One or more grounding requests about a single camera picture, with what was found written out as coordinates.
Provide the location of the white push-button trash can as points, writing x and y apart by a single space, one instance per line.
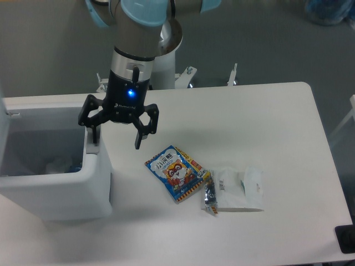
51 166

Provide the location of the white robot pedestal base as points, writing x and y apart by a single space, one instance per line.
161 71

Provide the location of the silver foil snack wrapper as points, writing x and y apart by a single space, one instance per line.
208 195

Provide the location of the black clamp at table corner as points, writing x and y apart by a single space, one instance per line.
345 237

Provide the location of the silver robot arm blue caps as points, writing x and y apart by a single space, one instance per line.
138 27

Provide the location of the white frame at right edge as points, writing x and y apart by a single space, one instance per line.
343 127

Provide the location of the blue plastic bag on floor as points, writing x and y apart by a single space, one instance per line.
328 12

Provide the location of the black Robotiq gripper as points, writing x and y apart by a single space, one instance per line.
123 103

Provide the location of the white plastic tissue pack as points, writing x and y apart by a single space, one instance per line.
239 191

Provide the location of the blue cartoon snack packet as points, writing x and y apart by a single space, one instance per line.
179 172

